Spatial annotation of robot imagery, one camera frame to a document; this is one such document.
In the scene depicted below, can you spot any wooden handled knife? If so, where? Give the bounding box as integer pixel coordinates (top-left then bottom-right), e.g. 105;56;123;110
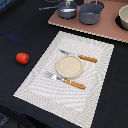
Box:
58;49;98;63

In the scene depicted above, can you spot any round beige plate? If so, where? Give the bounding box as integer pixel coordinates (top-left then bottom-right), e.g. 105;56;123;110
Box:
56;55;83;78

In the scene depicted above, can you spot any beige woven placemat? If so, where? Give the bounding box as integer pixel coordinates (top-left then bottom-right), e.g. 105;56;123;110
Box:
13;30;115;128

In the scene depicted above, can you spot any wooden handled fork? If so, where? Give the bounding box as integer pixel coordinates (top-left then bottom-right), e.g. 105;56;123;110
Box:
44;72;86;89

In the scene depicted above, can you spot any red tomato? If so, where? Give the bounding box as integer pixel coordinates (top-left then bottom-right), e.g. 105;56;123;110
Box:
16;53;30;64

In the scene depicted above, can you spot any grey cooking pot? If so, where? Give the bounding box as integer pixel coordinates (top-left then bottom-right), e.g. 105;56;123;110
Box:
79;2;102;25

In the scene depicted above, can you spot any white fish toy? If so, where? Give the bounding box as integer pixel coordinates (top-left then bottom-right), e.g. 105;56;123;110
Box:
61;8;75;13

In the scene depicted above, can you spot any beige bowl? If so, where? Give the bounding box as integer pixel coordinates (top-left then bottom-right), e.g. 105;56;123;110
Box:
119;5;128;30

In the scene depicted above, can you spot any grey frying pan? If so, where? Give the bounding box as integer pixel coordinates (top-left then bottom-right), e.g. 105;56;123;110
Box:
38;0;79;20

